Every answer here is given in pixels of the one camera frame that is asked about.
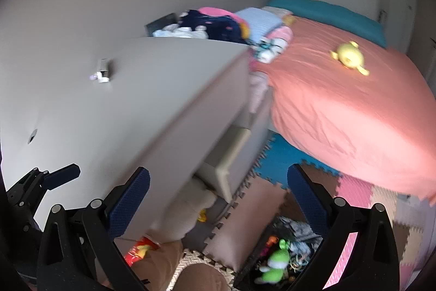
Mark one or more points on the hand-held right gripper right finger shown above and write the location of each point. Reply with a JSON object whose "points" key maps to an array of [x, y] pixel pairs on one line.
{"points": [[306, 199]]}

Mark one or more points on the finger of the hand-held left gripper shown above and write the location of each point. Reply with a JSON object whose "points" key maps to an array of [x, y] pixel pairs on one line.
{"points": [[63, 173]]}

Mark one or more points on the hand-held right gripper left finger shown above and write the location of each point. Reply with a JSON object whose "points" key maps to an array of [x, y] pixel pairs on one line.
{"points": [[129, 202]]}

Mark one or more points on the colourful small toy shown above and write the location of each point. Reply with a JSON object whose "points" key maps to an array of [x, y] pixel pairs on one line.
{"points": [[271, 241]]}

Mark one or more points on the green plush toy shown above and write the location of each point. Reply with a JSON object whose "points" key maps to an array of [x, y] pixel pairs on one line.
{"points": [[276, 260]]}

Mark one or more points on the black toy storage bin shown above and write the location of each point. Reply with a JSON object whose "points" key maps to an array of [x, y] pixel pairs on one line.
{"points": [[255, 270]]}

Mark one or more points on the colourful foam puzzle mat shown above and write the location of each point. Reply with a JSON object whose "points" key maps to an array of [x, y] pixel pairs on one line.
{"points": [[259, 195]]}

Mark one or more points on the red and yellow packet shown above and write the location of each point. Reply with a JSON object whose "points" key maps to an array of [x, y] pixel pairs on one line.
{"points": [[139, 250]]}

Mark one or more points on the white duck plush toy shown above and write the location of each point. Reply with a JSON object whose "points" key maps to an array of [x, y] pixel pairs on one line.
{"points": [[196, 205]]}

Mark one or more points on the bed with salmon sheet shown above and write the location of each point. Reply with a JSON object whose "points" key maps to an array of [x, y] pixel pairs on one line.
{"points": [[347, 113]]}

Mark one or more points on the grey chest of drawers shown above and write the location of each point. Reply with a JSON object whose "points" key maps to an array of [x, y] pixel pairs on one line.
{"points": [[136, 100]]}

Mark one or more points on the small white device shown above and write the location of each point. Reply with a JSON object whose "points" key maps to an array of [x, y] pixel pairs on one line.
{"points": [[102, 72]]}

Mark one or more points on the pale pink cloth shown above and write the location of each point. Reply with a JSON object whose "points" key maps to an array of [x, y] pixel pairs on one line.
{"points": [[258, 90]]}

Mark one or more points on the yellow plush toy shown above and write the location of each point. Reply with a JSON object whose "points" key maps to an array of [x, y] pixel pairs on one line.
{"points": [[349, 55]]}

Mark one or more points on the pile of small clothes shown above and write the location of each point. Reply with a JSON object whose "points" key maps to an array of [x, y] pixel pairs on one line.
{"points": [[267, 50]]}

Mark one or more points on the pink folded clothes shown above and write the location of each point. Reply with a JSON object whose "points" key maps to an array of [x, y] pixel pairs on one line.
{"points": [[282, 35]]}

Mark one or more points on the white crumpled cloths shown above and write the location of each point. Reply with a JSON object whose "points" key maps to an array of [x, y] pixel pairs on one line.
{"points": [[177, 32]]}

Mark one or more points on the dark box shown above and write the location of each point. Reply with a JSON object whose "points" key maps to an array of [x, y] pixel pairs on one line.
{"points": [[160, 23]]}

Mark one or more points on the small yellow item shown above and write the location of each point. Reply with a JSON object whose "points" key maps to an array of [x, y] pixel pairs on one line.
{"points": [[288, 20]]}

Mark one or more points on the light blue folded blanket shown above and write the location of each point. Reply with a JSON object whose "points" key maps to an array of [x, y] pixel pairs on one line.
{"points": [[260, 20]]}

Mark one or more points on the teal pillow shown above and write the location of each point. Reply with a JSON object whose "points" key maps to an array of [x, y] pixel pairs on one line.
{"points": [[327, 13]]}

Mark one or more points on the white patterned cloth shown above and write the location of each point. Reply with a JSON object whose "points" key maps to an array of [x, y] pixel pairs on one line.
{"points": [[276, 11]]}

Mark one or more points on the bright pink garment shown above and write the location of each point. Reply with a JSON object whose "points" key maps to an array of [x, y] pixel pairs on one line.
{"points": [[214, 11]]}

